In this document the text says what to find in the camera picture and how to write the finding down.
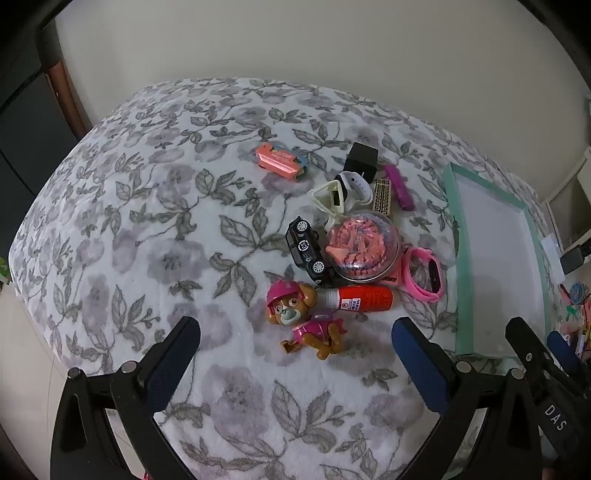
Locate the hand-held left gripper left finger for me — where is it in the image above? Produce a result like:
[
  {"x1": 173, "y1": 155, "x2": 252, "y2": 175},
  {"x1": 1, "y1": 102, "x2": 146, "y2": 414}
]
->
[{"x1": 50, "y1": 316, "x2": 201, "y2": 480}]

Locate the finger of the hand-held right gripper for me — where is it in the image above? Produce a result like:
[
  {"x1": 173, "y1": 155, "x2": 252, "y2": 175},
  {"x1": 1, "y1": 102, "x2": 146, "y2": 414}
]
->
[
  {"x1": 547, "y1": 330, "x2": 591, "y2": 398},
  {"x1": 505, "y1": 316, "x2": 557, "y2": 402}
]

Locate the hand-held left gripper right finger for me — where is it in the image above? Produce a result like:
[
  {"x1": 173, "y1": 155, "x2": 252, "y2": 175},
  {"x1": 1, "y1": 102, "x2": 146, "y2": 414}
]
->
[{"x1": 392, "y1": 316, "x2": 546, "y2": 480}]

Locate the red glue bottle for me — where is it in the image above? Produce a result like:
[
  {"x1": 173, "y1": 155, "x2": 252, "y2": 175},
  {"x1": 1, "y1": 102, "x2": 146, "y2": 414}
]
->
[{"x1": 315, "y1": 284, "x2": 395, "y2": 315}]

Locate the teal cardboard box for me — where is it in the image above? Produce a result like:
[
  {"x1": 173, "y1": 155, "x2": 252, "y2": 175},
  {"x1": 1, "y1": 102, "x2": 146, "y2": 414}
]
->
[{"x1": 442, "y1": 162, "x2": 555, "y2": 358}]

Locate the pink fitness band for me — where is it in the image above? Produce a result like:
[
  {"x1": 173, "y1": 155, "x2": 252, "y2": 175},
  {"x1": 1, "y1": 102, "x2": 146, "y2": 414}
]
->
[{"x1": 401, "y1": 246, "x2": 448, "y2": 303}]

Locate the clear dome container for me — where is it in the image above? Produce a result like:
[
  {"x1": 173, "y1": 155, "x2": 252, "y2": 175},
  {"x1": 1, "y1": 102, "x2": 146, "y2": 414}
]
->
[{"x1": 323, "y1": 210, "x2": 402, "y2": 286}]

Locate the pink puppy toy figure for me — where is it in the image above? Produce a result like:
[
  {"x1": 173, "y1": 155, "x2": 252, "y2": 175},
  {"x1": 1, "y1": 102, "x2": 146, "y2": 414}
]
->
[{"x1": 263, "y1": 280, "x2": 345, "y2": 362}]

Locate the black toy car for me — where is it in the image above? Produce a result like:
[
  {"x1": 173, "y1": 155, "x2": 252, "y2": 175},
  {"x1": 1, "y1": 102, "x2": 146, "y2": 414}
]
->
[{"x1": 285, "y1": 215, "x2": 334, "y2": 283}]

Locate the gold patterned harmonica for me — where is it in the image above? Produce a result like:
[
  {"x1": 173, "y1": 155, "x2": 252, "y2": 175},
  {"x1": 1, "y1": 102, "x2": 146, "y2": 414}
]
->
[{"x1": 372, "y1": 178, "x2": 396, "y2": 217}]

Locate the magenta rectangular block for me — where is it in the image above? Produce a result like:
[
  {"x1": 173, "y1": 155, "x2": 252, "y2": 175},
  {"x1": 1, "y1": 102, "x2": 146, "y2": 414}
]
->
[{"x1": 384, "y1": 164, "x2": 415, "y2": 212}]

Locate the black charger adapter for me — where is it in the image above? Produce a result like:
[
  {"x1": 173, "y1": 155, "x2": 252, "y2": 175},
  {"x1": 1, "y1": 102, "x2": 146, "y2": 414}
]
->
[{"x1": 344, "y1": 142, "x2": 379, "y2": 182}]

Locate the orange blue toy bus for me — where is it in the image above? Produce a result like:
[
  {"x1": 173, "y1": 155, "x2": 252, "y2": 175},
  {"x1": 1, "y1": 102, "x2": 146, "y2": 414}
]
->
[{"x1": 255, "y1": 142, "x2": 309, "y2": 180}]

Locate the colourful clutter pile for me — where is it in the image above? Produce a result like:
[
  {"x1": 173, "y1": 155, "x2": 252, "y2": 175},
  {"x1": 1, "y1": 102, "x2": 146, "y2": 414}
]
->
[{"x1": 556, "y1": 277, "x2": 591, "y2": 356}]

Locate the small black device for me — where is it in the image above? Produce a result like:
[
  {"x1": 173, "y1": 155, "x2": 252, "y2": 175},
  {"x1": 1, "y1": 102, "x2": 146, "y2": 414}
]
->
[{"x1": 560, "y1": 247, "x2": 591, "y2": 274}]

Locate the white electronic device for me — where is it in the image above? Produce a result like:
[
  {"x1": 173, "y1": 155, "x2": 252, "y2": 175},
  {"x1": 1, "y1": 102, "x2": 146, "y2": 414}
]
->
[{"x1": 540, "y1": 233, "x2": 566, "y2": 282}]

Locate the white cabinet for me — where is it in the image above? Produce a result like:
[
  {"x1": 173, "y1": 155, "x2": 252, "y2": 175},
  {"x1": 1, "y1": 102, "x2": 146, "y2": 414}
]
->
[{"x1": 542, "y1": 148, "x2": 591, "y2": 250}]

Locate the dark cabinet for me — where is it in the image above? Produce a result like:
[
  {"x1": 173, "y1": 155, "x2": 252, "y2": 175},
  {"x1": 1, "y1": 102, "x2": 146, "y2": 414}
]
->
[{"x1": 0, "y1": 60, "x2": 93, "y2": 259}]

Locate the brown wooden post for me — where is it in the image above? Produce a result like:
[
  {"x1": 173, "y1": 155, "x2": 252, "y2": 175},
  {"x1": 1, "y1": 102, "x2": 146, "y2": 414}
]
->
[{"x1": 39, "y1": 28, "x2": 93, "y2": 134}]

